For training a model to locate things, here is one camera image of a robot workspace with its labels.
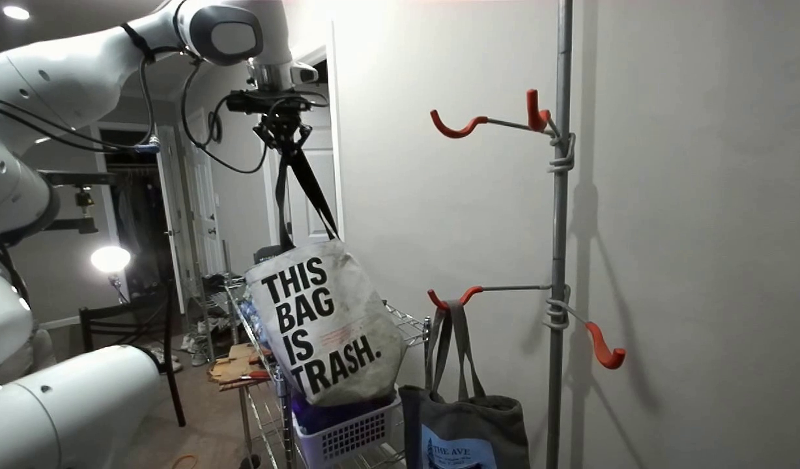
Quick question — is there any white plastic laundry basket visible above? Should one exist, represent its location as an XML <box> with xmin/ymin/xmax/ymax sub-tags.
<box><xmin>285</xmin><ymin>390</ymin><xmax>405</xmax><ymax>469</ymax></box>

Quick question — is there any short orange-tipped high hook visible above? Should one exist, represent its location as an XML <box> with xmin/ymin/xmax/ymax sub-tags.
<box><xmin>524</xmin><ymin>87</ymin><xmax>554</xmax><ymax>135</ymax></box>

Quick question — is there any long orange-tipped low hook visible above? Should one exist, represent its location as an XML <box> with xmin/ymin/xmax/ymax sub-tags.
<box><xmin>424</xmin><ymin>281</ymin><xmax>554</xmax><ymax>315</ymax></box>

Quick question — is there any grey tote bag blue print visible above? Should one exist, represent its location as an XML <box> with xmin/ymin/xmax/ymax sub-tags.
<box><xmin>399</xmin><ymin>299</ymin><xmax>532</xmax><ymax>469</ymax></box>

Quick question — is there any orange floor cord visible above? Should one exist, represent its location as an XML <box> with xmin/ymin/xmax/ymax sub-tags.
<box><xmin>166</xmin><ymin>452</ymin><xmax>210</xmax><ymax>469</ymax></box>

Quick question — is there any white panel door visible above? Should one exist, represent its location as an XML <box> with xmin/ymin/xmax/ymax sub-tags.
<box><xmin>263</xmin><ymin>41</ymin><xmax>347</xmax><ymax>264</ymax></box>

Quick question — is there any black camera stand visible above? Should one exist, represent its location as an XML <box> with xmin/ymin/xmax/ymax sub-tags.
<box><xmin>38</xmin><ymin>168</ymin><xmax>117</xmax><ymax>239</ymax></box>

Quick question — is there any brown cloth pile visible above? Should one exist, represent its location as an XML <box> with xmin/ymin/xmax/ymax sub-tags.
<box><xmin>205</xmin><ymin>342</ymin><xmax>274</xmax><ymax>390</ymax></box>

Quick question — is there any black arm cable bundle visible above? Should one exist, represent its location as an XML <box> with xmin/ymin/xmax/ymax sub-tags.
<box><xmin>0</xmin><ymin>49</ymin><xmax>270</xmax><ymax>177</ymax></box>

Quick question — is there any glowing round lamp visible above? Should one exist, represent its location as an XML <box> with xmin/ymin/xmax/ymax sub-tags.
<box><xmin>89</xmin><ymin>243</ymin><xmax>136</xmax><ymax>303</ymax></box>

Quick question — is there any grey metal coat rack pole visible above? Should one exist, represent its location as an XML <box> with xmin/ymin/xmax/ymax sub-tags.
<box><xmin>542</xmin><ymin>0</ymin><xmax>581</xmax><ymax>469</ymax></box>

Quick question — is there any white trash slogan tote bag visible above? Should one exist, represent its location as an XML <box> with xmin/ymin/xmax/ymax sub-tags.
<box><xmin>241</xmin><ymin>142</ymin><xmax>411</xmax><ymax>413</ymax></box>

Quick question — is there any long orange-tipped high hook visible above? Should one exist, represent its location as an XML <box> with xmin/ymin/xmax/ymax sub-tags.
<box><xmin>427</xmin><ymin>106</ymin><xmax>559</xmax><ymax>143</ymax></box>

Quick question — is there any short orange-tipped low hook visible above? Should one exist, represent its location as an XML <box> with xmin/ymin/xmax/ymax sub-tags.
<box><xmin>551</xmin><ymin>298</ymin><xmax>631</xmax><ymax>373</ymax></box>

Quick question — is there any black chair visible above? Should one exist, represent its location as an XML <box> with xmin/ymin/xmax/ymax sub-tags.
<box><xmin>74</xmin><ymin>293</ymin><xmax>189</xmax><ymax>430</ymax></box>

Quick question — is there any chrome wire shelving cart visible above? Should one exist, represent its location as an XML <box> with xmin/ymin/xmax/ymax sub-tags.
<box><xmin>220</xmin><ymin>272</ymin><xmax>440</xmax><ymax>469</ymax></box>

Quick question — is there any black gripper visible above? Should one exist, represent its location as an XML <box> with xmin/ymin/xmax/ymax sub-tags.
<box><xmin>249</xmin><ymin>104</ymin><xmax>315</xmax><ymax>157</ymax></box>

